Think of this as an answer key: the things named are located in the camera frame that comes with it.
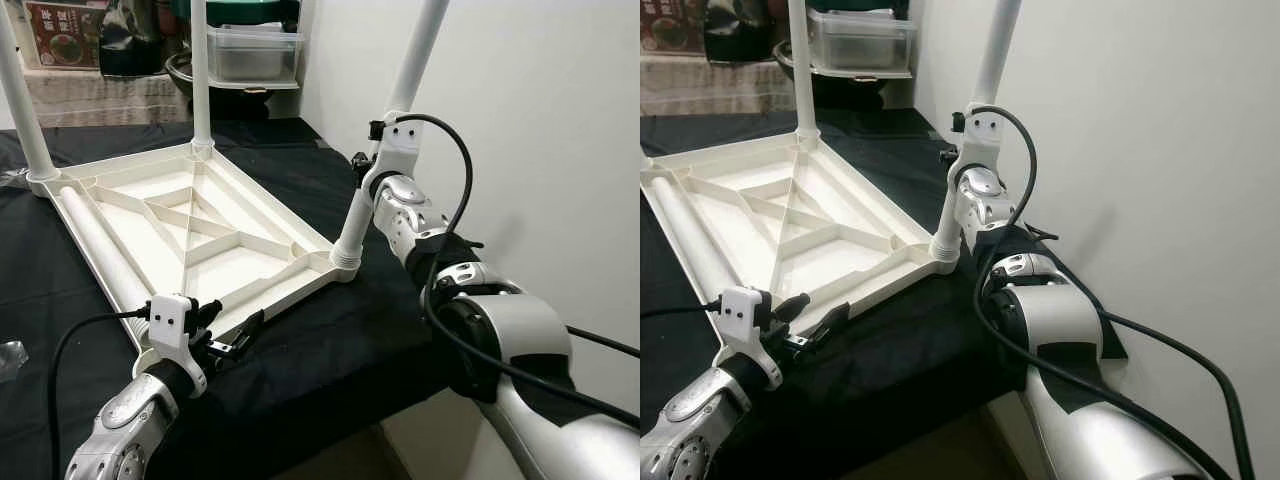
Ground cream plastic table top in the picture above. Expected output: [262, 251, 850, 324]
[640, 132, 961, 369]
[25, 140, 363, 379]

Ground black table cloth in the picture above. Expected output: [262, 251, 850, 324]
[640, 108, 1129, 480]
[0, 118, 481, 480]

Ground black wok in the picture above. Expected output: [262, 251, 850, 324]
[772, 40, 916, 109]
[165, 50, 301, 119]

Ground clear lidded plastic container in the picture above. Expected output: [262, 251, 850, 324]
[805, 8, 919, 79]
[205, 24, 305, 90]

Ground green pot lid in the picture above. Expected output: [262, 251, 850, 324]
[805, 0, 911, 18]
[172, 0, 301, 29]

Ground patterned beige cloth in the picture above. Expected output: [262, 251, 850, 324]
[640, 55, 801, 117]
[0, 68, 193, 129]

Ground black bag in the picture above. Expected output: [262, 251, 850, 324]
[98, 0, 173, 79]
[702, 0, 777, 66]

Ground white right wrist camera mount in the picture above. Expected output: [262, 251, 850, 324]
[365, 110, 422, 203]
[950, 104, 1005, 198]

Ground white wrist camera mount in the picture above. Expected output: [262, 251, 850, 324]
[950, 104, 1005, 198]
[717, 286, 784, 390]
[365, 110, 422, 203]
[147, 293, 208, 398]

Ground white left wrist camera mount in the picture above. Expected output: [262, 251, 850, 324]
[147, 293, 208, 398]
[717, 286, 784, 390]

